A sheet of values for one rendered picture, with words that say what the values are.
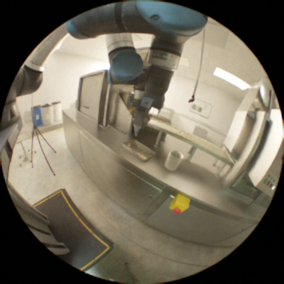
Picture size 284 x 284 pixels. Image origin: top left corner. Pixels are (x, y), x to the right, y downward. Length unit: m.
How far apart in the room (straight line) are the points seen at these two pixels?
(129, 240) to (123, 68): 1.23
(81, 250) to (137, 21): 0.99
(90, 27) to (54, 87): 3.94
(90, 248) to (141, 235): 0.57
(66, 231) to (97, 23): 0.99
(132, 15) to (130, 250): 1.28
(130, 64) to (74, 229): 0.97
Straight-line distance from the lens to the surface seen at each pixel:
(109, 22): 0.19
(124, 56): 0.27
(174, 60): 0.27
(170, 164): 0.51
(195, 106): 4.38
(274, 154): 0.59
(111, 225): 1.13
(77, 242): 0.85
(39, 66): 0.63
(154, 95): 0.30
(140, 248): 1.15
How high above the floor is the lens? 1.12
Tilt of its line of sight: 27 degrees down
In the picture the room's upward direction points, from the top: 14 degrees clockwise
